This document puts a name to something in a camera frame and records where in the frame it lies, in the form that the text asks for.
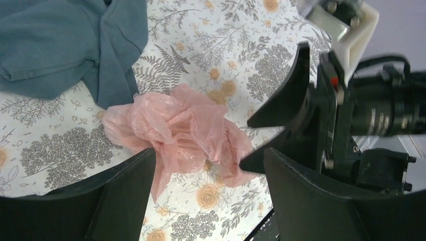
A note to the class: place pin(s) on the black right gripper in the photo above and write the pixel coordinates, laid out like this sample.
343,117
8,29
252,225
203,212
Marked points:
381,105

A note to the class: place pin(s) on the grey-blue shirt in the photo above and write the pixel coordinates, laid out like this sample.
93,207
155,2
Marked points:
49,46

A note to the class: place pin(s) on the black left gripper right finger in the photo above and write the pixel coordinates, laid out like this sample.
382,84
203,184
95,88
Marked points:
312,206

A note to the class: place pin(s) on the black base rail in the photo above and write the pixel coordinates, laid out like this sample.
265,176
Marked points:
266,230

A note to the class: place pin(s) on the floral tablecloth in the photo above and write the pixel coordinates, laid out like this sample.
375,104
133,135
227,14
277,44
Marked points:
235,52

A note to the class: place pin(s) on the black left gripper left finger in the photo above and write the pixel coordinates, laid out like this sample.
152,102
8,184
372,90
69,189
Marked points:
109,205

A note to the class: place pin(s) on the pink plastic trash bag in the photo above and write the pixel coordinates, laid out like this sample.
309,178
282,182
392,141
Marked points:
186,129

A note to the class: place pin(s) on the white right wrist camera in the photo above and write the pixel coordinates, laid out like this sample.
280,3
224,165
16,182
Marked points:
350,24

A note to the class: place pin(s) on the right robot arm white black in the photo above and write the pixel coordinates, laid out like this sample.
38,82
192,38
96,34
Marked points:
320,120

